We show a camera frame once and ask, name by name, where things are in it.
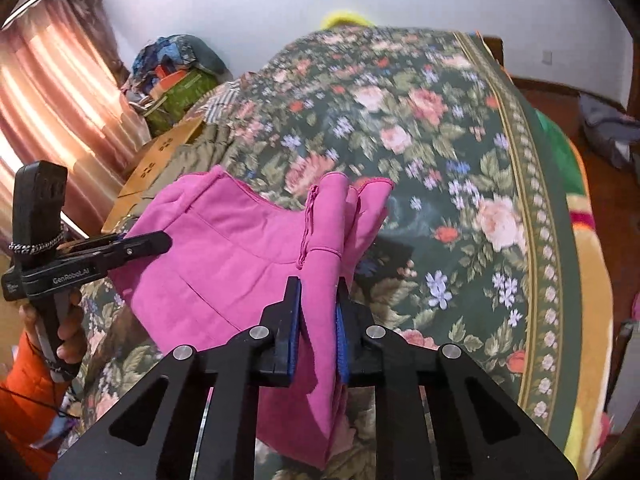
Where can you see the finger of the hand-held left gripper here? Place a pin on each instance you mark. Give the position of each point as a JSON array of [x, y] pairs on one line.
[[140, 249]]

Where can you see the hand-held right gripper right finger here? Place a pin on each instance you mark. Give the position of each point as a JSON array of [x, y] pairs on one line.
[[342, 345]]

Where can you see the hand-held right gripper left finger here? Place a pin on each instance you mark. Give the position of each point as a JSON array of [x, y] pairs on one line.
[[294, 340]]

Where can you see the pink pants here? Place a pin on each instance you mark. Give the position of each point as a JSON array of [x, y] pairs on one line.
[[225, 250]]

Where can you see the person's left forearm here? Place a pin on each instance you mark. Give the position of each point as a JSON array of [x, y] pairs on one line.
[[25, 400]]

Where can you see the person's left hand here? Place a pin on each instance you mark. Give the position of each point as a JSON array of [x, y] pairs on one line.
[[74, 335]]

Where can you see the wooden lap table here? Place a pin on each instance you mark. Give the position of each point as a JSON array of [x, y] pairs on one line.
[[160, 155]]

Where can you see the olive brown cloth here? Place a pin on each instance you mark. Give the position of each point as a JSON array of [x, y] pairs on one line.
[[210, 145]]

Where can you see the green fabric bag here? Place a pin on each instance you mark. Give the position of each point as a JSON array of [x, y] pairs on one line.
[[185, 92]]

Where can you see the striped blanket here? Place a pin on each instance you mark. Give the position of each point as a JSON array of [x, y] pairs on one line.
[[227, 100]]

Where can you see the orange box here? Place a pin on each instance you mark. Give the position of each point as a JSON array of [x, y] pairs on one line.
[[167, 75]]

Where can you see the pink curtain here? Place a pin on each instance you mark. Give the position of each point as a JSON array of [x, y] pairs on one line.
[[60, 85]]

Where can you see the pile of clothes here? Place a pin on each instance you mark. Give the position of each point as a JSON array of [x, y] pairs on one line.
[[170, 52]]

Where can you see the floral blanket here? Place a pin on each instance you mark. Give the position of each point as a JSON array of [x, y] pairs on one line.
[[425, 160]]

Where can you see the orange green blanket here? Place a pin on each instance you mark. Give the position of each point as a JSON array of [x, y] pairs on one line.
[[592, 270]]

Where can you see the yellow foam tube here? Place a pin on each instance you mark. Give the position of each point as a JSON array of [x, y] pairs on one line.
[[347, 19]]

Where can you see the grey bag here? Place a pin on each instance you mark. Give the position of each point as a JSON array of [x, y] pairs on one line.
[[610, 130]]

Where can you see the wooden bed frame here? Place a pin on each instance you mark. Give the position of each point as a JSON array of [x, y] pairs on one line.
[[492, 50]]

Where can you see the white wall socket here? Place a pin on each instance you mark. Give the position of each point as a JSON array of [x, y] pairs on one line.
[[548, 56]]

